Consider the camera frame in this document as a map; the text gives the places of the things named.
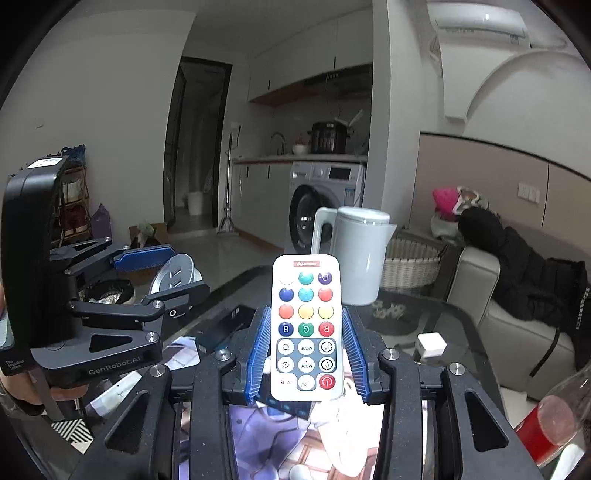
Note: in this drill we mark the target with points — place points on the person's left hand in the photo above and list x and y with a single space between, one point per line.
22 388

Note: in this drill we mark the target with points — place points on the white electric kettle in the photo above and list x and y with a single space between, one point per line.
360 237

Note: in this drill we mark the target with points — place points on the wall air conditioner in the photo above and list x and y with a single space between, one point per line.
478 21

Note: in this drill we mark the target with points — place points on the floor mop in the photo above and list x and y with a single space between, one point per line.
226 226

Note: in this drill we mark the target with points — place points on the clear bottle red drink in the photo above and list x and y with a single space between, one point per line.
557 418

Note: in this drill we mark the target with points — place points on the white front-load washing machine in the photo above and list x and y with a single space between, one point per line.
316 184

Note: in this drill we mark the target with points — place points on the white woven basket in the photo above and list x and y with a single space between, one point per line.
410 264

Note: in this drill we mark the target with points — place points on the cardboard box on floor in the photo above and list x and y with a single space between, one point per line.
147 234

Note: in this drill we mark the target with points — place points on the round white grey device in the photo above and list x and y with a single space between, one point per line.
179 270

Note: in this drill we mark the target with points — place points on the black rice cooker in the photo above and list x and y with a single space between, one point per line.
329 137

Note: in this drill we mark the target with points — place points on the beige sofa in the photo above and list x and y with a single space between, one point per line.
526 356

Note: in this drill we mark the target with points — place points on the pink plush toy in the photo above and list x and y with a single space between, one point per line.
447 202

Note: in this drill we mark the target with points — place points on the white bucket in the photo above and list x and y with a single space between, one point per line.
195 203

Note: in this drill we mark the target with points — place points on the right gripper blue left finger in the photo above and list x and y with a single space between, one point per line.
141 439

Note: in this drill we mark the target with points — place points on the white cube charger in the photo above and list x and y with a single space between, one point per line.
430 345

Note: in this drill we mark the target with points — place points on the black jacket on sofa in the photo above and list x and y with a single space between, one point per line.
530 287

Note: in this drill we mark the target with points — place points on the purple bag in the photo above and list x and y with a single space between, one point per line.
101 223

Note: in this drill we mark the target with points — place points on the white remote control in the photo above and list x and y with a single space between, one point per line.
306 329

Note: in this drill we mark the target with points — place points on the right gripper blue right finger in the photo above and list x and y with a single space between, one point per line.
435 422

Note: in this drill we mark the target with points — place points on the white wall switch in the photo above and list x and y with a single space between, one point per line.
529 193

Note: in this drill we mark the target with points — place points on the black open storage box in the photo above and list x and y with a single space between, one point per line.
216 333

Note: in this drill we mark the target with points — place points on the shoe rack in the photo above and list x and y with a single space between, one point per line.
72 221

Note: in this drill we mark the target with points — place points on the black trash bag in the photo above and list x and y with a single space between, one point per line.
110 292

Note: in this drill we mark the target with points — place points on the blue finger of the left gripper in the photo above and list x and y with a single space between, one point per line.
95 257
172 303

